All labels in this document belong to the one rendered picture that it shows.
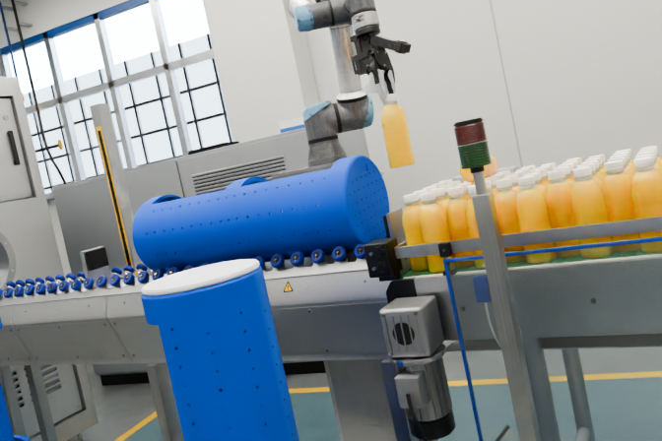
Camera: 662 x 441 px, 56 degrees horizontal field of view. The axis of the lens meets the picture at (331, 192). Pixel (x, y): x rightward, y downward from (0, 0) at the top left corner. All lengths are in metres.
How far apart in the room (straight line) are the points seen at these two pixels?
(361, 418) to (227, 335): 1.13
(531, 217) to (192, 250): 1.12
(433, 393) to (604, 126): 3.16
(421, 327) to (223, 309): 0.46
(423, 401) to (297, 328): 0.59
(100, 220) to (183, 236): 2.35
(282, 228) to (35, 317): 1.31
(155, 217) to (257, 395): 0.96
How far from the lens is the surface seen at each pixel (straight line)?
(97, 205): 4.44
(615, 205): 1.52
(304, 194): 1.81
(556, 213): 1.54
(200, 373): 1.41
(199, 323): 1.38
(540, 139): 4.48
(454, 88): 4.55
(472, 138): 1.32
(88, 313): 2.57
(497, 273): 1.36
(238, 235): 1.96
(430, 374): 1.55
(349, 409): 2.43
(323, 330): 1.92
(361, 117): 2.32
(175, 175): 4.00
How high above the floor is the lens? 1.24
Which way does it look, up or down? 3 degrees down
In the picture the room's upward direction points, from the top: 12 degrees counter-clockwise
